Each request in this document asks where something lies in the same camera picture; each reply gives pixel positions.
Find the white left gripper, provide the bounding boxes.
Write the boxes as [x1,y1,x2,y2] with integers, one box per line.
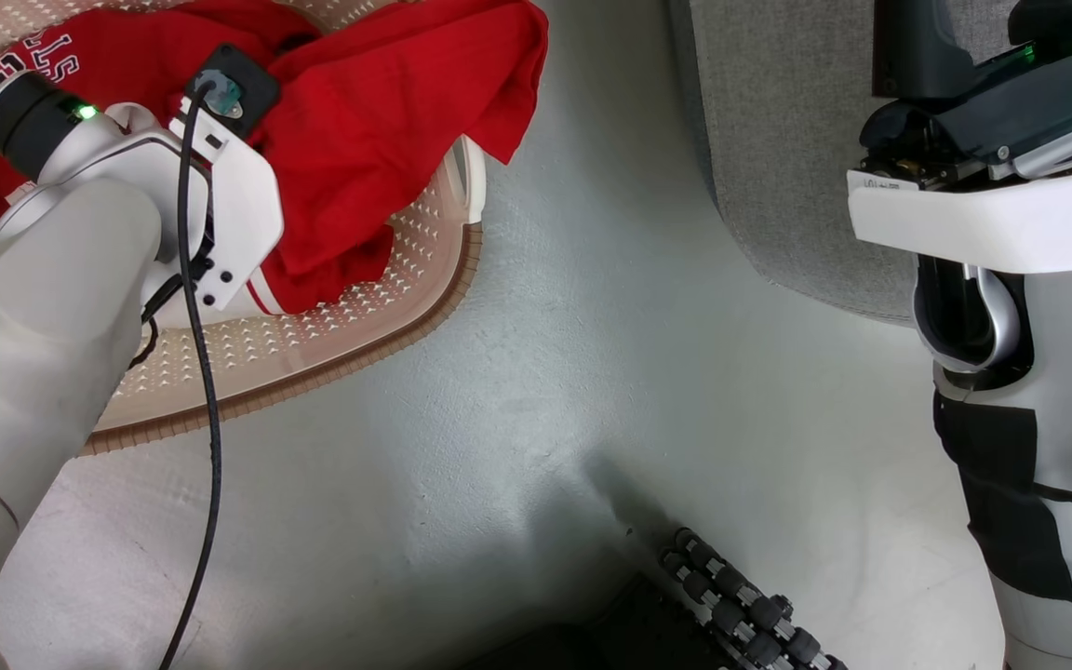
[168,98,286,313]

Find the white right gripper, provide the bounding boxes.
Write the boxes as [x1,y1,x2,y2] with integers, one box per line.
[848,0,1072,275]

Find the red garment with white trim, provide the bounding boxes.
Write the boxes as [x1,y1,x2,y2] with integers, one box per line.
[0,0,551,317]

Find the cream perforated laundry basket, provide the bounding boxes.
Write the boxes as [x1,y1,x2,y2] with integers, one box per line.
[0,0,487,457]

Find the grey fabric sofa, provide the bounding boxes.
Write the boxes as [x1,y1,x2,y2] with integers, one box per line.
[666,0,1072,327]

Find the black roller omni wheel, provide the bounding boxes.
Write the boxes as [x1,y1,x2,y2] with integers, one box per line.
[662,528,849,670]

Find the teal left camera connector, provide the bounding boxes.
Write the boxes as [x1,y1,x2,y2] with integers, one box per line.
[204,73,245,119]

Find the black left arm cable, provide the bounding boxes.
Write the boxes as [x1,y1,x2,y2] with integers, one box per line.
[159,79,225,670]

